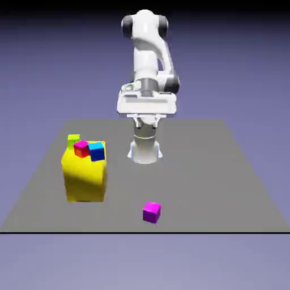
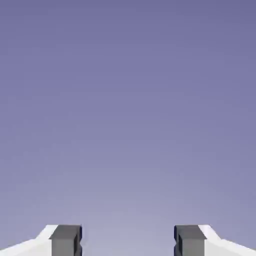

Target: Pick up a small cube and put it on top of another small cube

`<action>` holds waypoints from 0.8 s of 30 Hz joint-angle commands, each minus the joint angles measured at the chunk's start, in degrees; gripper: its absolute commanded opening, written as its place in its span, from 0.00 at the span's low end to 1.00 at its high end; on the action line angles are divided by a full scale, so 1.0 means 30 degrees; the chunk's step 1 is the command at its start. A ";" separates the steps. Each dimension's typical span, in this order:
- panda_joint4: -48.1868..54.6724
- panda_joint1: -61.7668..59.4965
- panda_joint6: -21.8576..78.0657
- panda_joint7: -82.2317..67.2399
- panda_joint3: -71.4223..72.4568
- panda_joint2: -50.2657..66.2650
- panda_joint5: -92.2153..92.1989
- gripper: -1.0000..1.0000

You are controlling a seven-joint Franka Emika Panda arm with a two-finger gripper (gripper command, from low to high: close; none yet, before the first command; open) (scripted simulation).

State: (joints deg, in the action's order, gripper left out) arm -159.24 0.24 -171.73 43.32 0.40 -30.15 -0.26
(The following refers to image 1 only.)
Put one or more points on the small green cube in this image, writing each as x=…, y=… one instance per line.
x=72, y=138

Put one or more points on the small red cube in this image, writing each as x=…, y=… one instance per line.
x=81, y=149

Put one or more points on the large yellow box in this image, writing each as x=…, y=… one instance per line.
x=83, y=176

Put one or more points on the small purple cube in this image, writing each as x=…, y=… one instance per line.
x=151, y=213

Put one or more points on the small blue cube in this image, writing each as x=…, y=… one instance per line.
x=97, y=152

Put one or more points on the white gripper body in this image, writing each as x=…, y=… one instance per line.
x=147, y=106

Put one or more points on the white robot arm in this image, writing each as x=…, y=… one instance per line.
x=145, y=45

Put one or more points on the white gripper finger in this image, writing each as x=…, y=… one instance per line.
x=155, y=123
x=137, y=123

